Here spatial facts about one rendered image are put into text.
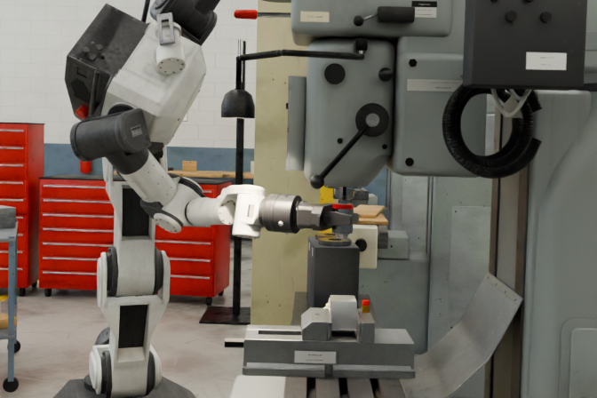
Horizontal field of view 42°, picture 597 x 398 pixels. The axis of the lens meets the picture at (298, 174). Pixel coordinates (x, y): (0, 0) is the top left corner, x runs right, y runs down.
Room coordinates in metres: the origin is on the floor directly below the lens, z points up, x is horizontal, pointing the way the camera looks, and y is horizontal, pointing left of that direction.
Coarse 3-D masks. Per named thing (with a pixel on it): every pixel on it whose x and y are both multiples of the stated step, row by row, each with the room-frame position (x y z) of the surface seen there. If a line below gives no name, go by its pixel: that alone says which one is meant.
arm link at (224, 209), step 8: (224, 192) 1.85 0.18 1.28; (232, 192) 1.82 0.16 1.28; (240, 192) 1.80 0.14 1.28; (248, 192) 1.79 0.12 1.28; (256, 192) 1.79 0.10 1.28; (264, 192) 1.81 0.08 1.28; (216, 200) 1.86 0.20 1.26; (224, 200) 1.85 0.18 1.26; (232, 200) 1.87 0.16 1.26; (216, 208) 1.85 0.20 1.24; (224, 208) 1.86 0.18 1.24; (232, 208) 1.88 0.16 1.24; (216, 216) 1.85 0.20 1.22; (224, 216) 1.86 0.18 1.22; (232, 216) 1.87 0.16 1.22; (224, 224) 1.87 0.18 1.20
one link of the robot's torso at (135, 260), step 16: (160, 160) 2.21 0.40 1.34; (112, 176) 2.15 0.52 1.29; (112, 192) 2.14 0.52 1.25; (128, 192) 2.20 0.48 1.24; (128, 208) 2.20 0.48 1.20; (128, 224) 2.21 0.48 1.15; (144, 224) 2.22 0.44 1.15; (128, 240) 2.16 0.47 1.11; (144, 240) 2.17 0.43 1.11; (112, 256) 2.16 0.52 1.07; (128, 256) 2.15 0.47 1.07; (144, 256) 2.17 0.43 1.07; (160, 256) 2.21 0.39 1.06; (112, 272) 2.15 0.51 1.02; (128, 272) 2.15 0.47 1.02; (144, 272) 2.16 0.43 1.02; (160, 272) 2.19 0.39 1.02; (112, 288) 2.14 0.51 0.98; (128, 288) 2.16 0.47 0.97; (144, 288) 2.18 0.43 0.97; (160, 288) 2.22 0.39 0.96
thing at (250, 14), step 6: (234, 12) 1.83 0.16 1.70; (240, 12) 1.82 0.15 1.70; (246, 12) 1.82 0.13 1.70; (252, 12) 1.82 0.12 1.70; (258, 12) 1.83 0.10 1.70; (264, 12) 1.83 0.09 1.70; (270, 12) 1.83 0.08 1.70; (276, 12) 1.83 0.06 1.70; (282, 12) 1.83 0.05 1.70; (288, 12) 1.83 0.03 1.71; (240, 18) 1.83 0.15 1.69; (246, 18) 1.83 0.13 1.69; (252, 18) 1.83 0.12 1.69
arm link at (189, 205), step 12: (180, 180) 1.98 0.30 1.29; (180, 192) 1.96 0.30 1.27; (192, 192) 1.97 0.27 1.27; (168, 204) 1.94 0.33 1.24; (180, 204) 1.94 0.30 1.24; (192, 204) 1.93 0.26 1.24; (204, 204) 1.89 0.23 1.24; (180, 216) 1.94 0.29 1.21; (192, 216) 1.92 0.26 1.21; (204, 216) 1.89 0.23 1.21
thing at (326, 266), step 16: (320, 240) 2.07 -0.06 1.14; (336, 240) 2.11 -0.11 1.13; (320, 256) 2.03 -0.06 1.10; (336, 256) 2.03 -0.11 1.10; (352, 256) 2.03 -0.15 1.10; (320, 272) 2.03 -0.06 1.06; (336, 272) 2.03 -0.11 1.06; (352, 272) 2.03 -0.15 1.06; (320, 288) 2.03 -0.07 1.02; (336, 288) 2.03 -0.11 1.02; (352, 288) 2.03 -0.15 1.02; (320, 304) 2.03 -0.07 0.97
